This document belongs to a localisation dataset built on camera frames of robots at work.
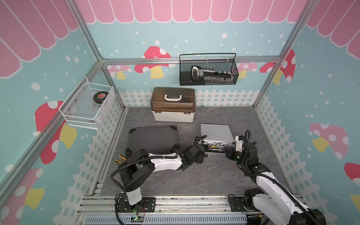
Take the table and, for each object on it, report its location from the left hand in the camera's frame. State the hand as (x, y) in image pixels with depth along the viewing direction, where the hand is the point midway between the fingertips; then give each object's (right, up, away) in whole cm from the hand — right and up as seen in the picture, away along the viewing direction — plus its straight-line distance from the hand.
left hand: (198, 154), depth 89 cm
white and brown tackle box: (-17, +32, +5) cm, 37 cm away
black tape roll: (-57, +35, -10) cm, 68 cm away
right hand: (+15, +5, -5) cm, 17 cm away
